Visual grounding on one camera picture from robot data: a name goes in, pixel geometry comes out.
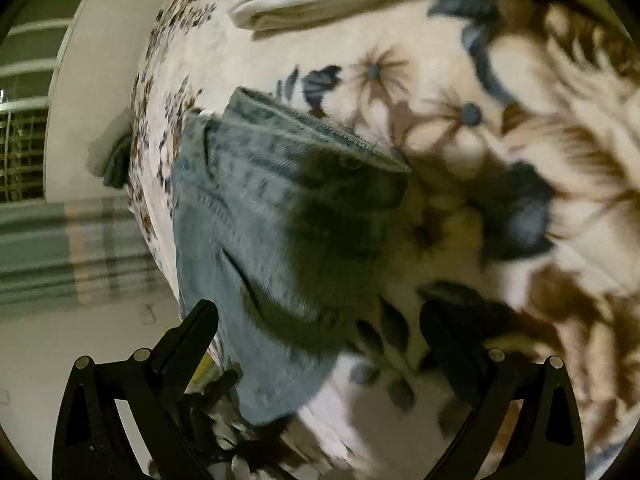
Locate blue denim pants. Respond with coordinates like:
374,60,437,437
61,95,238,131
171,87,410,425

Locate striped grey curtain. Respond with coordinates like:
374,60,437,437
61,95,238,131
1,196,165,316

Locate floral bed blanket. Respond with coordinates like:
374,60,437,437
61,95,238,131
129,0,639,479

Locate folded grey green clothes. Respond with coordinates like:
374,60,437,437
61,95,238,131
87,108,134,190

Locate window with white frame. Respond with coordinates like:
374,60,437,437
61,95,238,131
0,0,87,204

